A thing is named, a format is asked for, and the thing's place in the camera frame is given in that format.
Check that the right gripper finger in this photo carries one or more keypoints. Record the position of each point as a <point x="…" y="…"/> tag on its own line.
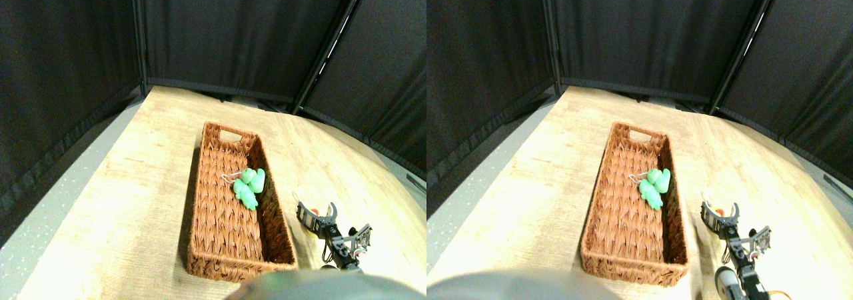
<point x="332" y="214"/>
<point x="736" y="214"/>
<point x="713" y="220"/>
<point x="308" y="220"/>

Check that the green toy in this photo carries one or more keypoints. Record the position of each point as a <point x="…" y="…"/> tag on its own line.
<point x="650" y="196"/>
<point x="245" y="196"/>
<point x="662" y="178"/>
<point x="258" y="178"/>

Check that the black curtain stand foot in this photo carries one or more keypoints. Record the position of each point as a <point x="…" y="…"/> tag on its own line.
<point x="838" y="188"/>
<point x="416" y="183"/>

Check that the black curtain stand pole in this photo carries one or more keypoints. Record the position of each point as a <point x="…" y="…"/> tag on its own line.
<point x="552" y="40"/>
<point x="743" y="46"/>
<point x="330" y="46"/>
<point x="140" y="40"/>

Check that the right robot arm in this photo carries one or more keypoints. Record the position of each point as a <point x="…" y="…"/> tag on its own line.
<point x="730" y="283"/>
<point x="346" y="263"/>

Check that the brown wicker basket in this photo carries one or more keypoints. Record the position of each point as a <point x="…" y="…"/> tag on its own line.
<point x="223" y="233"/>
<point x="620" y="233"/>

